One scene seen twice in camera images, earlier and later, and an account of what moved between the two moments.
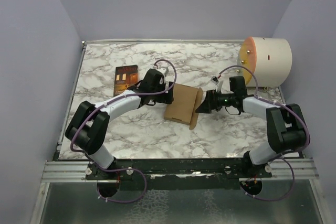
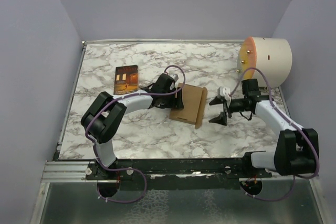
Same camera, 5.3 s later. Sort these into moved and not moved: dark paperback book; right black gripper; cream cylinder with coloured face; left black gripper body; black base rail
Moved: right black gripper; left black gripper body
Not moved: cream cylinder with coloured face; dark paperback book; black base rail
